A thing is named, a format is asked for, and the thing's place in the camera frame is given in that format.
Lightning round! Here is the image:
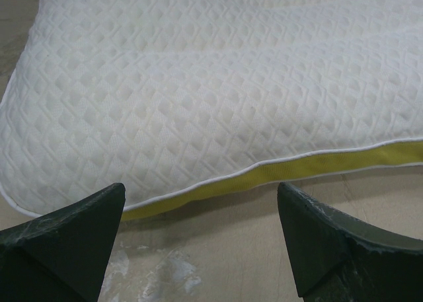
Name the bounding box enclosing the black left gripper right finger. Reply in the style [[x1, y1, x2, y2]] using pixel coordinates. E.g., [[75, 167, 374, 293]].
[[277, 182, 422, 301]]

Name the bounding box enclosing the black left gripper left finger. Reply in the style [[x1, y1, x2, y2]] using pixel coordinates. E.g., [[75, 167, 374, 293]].
[[1, 183, 126, 301]]

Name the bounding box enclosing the white and yellow pillow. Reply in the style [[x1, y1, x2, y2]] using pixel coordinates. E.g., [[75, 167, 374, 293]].
[[1, 0, 422, 219]]

